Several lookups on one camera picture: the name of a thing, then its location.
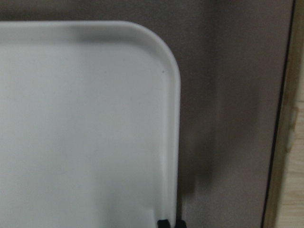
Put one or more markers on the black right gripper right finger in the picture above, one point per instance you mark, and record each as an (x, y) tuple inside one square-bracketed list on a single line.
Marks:
[(181, 224)]

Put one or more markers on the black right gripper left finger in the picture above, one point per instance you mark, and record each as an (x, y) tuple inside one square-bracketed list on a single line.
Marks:
[(163, 224)]

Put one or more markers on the white rectangular tray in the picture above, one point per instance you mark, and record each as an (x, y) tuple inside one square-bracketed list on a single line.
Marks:
[(89, 125)]

